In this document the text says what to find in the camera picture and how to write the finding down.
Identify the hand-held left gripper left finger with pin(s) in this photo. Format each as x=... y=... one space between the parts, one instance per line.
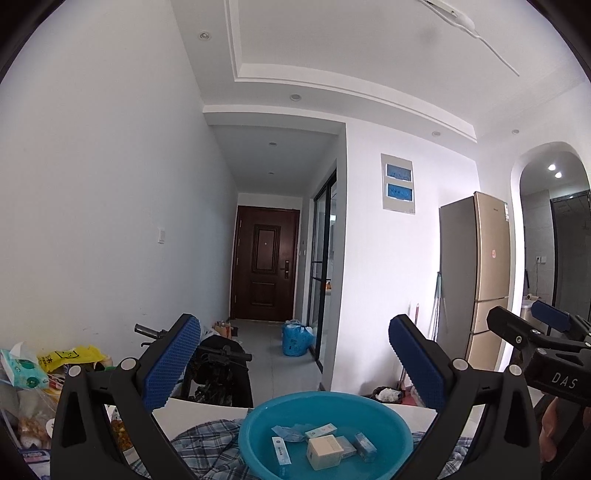
x=171 y=364

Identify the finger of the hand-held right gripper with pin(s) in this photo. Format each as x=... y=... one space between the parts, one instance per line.
x=515 y=330
x=549 y=314

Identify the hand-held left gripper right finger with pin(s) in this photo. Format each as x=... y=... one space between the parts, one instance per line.
x=418 y=364

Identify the blue plastic basin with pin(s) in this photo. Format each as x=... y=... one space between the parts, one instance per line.
x=258 y=429

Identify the white teal slim box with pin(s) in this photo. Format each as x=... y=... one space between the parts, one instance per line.
x=321 y=430

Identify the beige cardboard box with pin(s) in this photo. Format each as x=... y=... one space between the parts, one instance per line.
x=323 y=454

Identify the light blue wet wipes pack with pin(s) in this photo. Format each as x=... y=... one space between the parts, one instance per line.
x=291 y=433

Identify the light blue slim box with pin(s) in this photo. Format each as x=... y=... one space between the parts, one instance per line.
x=280 y=450

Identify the person's right hand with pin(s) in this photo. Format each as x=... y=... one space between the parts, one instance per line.
x=549 y=427

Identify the white washbasin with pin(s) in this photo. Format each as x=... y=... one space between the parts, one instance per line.
x=527 y=304

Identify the black bicycle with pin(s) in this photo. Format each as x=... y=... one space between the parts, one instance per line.
x=150 y=333

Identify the black trash bin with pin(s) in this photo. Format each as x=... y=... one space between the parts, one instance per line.
x=387 y=394

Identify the mop with grey pole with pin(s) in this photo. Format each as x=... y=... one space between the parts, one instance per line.
x=436 y=304

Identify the dark glass door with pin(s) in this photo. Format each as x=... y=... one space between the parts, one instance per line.
x=572 y=254

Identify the brown paper bag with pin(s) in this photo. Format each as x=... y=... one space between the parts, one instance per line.
x=225 y=328

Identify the gold refrigerator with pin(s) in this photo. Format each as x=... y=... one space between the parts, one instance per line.
x=461 y=277

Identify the blue plaid cloth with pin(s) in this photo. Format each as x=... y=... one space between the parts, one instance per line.
x=207 y=443

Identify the blue small box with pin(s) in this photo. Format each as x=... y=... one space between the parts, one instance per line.
x=364 y=447

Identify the yellow plastic bag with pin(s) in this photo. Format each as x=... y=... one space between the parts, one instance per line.
x=69 y=355

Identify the white small box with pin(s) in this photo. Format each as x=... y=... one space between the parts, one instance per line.
x=349 y=447

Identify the blue plastic bag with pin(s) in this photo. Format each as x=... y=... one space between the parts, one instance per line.
x=298 y=339

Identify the black framed glass door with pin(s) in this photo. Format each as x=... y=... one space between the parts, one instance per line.
x=323 y=277

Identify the brown entrance door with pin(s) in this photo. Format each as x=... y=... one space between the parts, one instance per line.
x=265 y=258

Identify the green tissue pack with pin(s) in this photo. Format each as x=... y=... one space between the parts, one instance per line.
x=23 y=369

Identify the bag of nuts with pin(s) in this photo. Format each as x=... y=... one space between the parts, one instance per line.
x=34 y=431

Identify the clear plastic bag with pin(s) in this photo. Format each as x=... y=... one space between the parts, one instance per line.
x=14 y=410

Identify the blue white packet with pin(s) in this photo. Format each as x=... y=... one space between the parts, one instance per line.
x=37 y=464

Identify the white wall switch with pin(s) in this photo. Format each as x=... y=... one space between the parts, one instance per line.
x=162 y=235

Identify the wall electrical panel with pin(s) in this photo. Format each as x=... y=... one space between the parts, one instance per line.
x=398 y=184

